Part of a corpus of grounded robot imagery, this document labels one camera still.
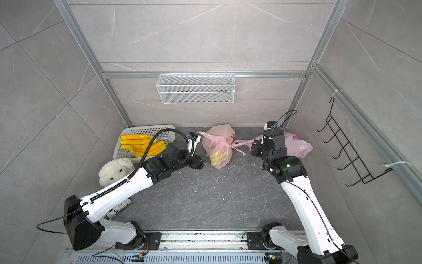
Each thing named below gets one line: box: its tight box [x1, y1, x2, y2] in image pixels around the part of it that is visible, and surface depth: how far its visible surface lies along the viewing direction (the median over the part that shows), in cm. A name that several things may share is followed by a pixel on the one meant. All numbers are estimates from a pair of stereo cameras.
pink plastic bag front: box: [197, 123, 249, 170], surface depth 95 cm
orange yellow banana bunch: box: [119, 134, 167, 157], surface depth 103 cm
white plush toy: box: [98, 157, 135, 187], surface depth 77 cm
